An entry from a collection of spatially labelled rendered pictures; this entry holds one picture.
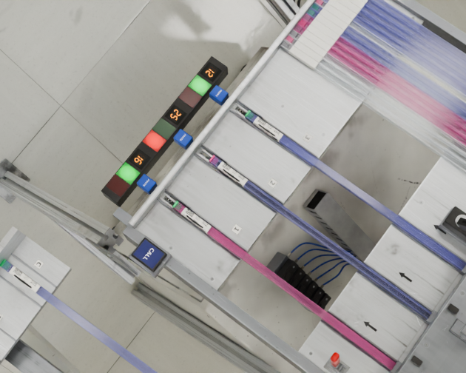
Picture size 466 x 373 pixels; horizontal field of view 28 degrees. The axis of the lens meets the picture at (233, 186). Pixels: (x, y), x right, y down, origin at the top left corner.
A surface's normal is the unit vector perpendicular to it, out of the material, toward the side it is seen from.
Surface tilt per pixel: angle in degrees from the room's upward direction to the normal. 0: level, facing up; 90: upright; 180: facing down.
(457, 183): 42
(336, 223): 0
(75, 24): 0
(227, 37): 0
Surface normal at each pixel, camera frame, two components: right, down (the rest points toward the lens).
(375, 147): 0.51, 0.18
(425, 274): -0.03, -0.27
